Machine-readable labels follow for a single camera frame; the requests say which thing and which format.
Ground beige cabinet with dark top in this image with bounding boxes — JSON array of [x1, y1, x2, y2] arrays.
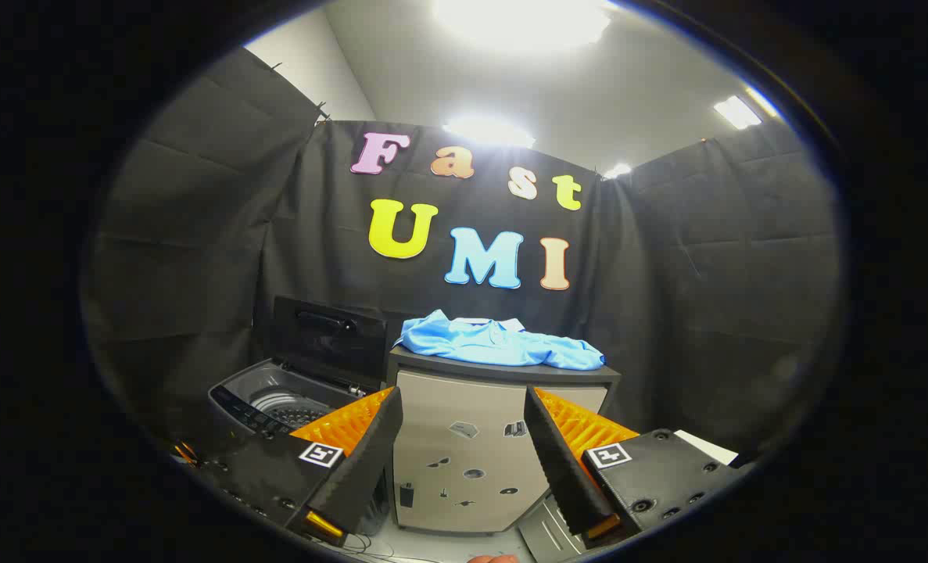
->
[[385, 346, 622, 536]]

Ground grey ribbed plastic panel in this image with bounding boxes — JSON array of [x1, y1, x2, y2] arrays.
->
[[517, 494, 591, 562]]

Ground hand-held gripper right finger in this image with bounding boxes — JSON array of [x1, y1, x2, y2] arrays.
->
[[524, 385, 746, 548]]

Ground thin black cable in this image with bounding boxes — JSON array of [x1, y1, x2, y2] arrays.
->
[[337, 533, 403, 561]]

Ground dark glass washing machine lid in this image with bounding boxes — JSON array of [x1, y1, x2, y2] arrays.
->
[[272, 296, 390, 393]]

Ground grey top-load washing machine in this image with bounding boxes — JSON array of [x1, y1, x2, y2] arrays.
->
[[208, 358, 394, 536]]

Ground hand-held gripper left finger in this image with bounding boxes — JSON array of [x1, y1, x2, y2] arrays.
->
[[198, 385, 404, 548]]

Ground light blue polo shirt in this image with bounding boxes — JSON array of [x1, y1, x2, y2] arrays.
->
[[393, 310, 607, 371]]

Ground black backdrop cloth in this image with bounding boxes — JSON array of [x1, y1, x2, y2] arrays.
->
[[81, 47, 844, 462]]

